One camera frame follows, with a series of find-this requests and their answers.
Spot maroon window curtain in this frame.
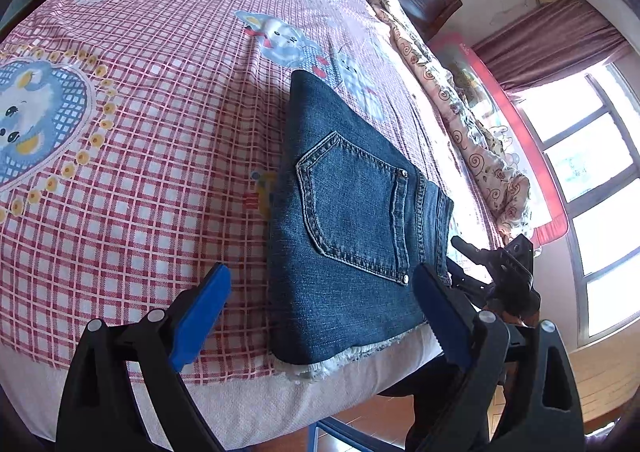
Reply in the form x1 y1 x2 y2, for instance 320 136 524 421
473 0 632 94

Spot blue denim pants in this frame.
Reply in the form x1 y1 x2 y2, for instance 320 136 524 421
268 70 454 365

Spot floral swirl quilt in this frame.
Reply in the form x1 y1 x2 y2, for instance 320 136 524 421
367 0 533 243

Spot right human hand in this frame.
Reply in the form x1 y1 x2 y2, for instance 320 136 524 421
500 310 540 328

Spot window with grey frame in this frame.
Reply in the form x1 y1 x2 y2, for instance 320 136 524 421
518 64 639 345

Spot pink plaid bed sheet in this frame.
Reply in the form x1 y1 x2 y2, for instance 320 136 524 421
1 0 500 384

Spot red cartoon bed rail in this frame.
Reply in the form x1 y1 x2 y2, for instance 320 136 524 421
428 33 568 247

